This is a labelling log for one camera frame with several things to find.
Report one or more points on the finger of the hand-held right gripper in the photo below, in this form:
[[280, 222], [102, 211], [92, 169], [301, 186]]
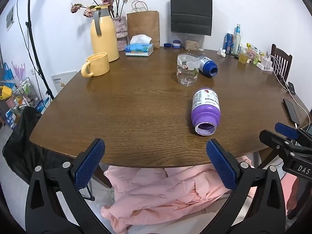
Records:
[[271, 138], [286, 129]]

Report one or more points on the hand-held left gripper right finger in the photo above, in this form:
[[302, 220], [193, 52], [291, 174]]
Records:
[[221, 164]]

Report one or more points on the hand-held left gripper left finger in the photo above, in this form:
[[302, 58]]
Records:
[[89, 163]]

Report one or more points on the purple plastic bottle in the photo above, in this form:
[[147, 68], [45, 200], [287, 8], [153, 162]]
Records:
[[206, 112]]

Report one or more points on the clear floral glass cup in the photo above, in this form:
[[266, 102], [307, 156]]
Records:
[[186, 78]]

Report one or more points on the black smartphone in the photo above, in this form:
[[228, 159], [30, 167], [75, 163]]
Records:
[[291, 112]]

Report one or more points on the red cloth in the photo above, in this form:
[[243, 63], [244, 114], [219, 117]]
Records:
[[292, 195]]

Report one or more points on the black phone stand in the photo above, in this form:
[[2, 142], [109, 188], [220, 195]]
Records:
[[291, 88]]

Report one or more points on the white power strip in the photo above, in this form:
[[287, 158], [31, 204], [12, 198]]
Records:
[[264, 65]]

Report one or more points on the pink jacket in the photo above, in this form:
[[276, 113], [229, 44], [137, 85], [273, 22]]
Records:
[[158, 190]]

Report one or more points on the dark wooden chair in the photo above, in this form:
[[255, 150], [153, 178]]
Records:
[[284, 58]]

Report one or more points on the pile of snack packets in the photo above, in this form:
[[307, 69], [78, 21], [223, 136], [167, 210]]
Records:
[[254, 53]]

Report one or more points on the small glass of yellow liquid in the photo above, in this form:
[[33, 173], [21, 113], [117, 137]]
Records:
[[243, 58]]

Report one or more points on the white flat box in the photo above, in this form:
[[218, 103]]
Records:
[[62, 80]]

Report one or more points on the blue plastic bottle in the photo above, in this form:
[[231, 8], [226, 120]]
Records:
[[207, 65]]

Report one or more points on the yellow mug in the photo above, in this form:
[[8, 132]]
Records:
[[98, 65]]

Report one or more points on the crumpled white tissue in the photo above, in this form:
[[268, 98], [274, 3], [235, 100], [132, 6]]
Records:
[[222, 52]]

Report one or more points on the clear glass bottle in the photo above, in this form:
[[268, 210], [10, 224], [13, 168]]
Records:
[[236, 41]]

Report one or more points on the blue drink carton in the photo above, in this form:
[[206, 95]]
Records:
[[228, 43]]

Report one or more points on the yellow thermos jug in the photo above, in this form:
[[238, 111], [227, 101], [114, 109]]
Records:
[[102, 43]]

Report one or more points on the blue tote bag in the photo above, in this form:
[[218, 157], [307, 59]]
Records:
[[7, 74]]

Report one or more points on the clear jar of oats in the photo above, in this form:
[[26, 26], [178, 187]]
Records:
[[192, 44]]

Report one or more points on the blue tissue box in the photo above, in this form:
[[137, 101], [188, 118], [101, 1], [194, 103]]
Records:
[[139, 50]]

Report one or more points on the black light stand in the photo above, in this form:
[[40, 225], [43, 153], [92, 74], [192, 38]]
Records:
[[34, 51]]

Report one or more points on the purple and white lid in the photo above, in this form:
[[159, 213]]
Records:
[[176, 44]]

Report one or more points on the blue bottle lid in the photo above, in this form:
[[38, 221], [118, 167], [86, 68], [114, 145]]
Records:
[[167, 45]]

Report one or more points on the pink glass vase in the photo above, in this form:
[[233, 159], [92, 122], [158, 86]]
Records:
[[121, 30]]

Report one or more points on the brown paper bag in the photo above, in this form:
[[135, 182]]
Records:
[[143, 24]]

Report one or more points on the black paper bag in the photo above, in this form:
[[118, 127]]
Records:
[[191, 9]]

